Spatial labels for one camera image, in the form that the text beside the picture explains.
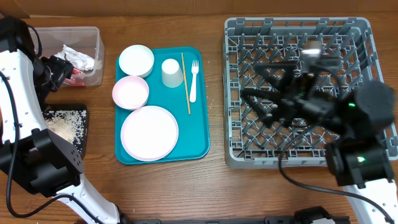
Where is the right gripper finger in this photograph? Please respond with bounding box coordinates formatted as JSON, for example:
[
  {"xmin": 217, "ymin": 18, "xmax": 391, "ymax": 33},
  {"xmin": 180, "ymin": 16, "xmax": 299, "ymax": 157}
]
[
  {"xmin": 240, "ymin": 88, "xmax": 286, "ymax": 128},
  {"xmin": 254, "ymin": 60, "xmax": 298, "ymax": 90}
]

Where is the red snack wrapper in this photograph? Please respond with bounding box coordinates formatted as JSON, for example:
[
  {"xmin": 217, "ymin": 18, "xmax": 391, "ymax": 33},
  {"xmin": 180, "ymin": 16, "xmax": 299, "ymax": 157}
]
[{"xmin": 63, "ymin": 68, "xmax": 85, "ymax": 86}]

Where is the white tissue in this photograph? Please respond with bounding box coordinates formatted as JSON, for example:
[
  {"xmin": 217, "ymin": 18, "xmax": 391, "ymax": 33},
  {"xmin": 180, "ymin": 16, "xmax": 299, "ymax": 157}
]
[{"xmin": 54, "ymin": 45, "xmax": 103, "ymax": 71}]

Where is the food scraps pile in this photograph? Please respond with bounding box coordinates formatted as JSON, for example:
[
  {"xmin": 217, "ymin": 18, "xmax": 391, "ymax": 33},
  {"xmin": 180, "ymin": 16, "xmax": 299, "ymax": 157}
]
[{"xmin": 44, "ymin": 110, "xmax": 87, "ymax": 147}]

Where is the pink bowl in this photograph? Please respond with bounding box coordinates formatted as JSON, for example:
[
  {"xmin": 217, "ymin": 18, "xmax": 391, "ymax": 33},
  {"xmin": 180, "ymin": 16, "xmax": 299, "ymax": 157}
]
[{"xmin": 112, "ymin": 76, "xmax": 149, "ymax": 111}]

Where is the white bowl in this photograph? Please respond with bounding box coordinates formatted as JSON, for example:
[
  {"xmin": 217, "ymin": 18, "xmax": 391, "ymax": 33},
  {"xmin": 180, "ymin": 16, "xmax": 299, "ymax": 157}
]
[{"xmin": 119, "ymin": 45, "xmax": 154, "ymax": 78}]

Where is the white upside-down cup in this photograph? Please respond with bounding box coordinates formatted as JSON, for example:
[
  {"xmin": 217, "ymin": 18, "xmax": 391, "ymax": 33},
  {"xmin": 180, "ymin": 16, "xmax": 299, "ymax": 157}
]
[{"xmin": 161, "ymin": 58, "xmax": 183, "ymax": 88}]

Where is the pink plate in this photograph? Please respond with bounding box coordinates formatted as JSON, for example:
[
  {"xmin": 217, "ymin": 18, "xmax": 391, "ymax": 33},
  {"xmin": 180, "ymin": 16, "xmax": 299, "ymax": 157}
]
[{"xmin": 121, "ymin": 106, "xmax": 179, "ymax": 162}]

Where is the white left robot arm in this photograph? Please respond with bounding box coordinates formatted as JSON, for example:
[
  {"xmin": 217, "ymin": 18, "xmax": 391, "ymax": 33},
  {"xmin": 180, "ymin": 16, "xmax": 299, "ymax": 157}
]
[{"xmin": 1, "ymin": 16, "xmax": 129, "ymax": 223}]

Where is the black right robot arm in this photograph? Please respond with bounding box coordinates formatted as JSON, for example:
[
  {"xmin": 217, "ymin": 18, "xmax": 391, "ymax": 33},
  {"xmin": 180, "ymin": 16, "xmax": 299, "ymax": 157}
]
[{"xmin": 241, "ymin": 58, "xmax": 397, "ymax": 223}]

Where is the grey dishwasher rack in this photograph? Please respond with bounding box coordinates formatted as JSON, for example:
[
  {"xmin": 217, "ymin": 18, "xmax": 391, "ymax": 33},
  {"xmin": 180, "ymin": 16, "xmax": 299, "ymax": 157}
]
[{"xmin": 223, "ymin": 17, "xmax": 383, "ymax": 169}]

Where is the black waste tray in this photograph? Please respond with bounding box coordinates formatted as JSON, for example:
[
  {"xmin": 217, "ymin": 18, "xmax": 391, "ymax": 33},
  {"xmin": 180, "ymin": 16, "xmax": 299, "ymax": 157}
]
[{"xmin": 43, "ymin": 103, "xmax": 90, "ymax": 158}]

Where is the clear plastic bin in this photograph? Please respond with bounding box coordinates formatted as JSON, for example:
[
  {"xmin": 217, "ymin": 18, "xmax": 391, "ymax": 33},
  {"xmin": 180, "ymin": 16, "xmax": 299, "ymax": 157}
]
[{"xmin": 29, "ymin": 27, "xmax": 104, "ymax": 86}]

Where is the white plastic fork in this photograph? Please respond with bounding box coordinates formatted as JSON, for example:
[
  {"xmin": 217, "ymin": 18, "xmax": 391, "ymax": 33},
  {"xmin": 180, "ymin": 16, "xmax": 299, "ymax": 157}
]
[{"xmin": 189, "ymin": 60, "xmax": 199, "ymax": 103}]

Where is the teal serving tray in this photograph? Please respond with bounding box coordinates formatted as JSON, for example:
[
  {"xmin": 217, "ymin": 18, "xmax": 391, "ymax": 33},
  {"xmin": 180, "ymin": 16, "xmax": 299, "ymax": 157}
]
[{"xmin": 114, "ymin": 46, "xmax": 211, "ymax": 166}]

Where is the wooden chopstick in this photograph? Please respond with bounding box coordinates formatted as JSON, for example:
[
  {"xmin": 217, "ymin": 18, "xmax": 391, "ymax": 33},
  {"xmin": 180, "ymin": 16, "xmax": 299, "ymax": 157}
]
[{"xmin": 181, "ymin": 52, "xmax": 191, "ymax": 115}]

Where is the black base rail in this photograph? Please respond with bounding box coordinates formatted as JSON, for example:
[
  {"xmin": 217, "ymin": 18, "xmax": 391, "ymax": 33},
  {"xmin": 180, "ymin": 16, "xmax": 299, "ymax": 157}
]
[{"xmin": 132, "ymin": 207, "xmax": 351, "ymax": 224}]

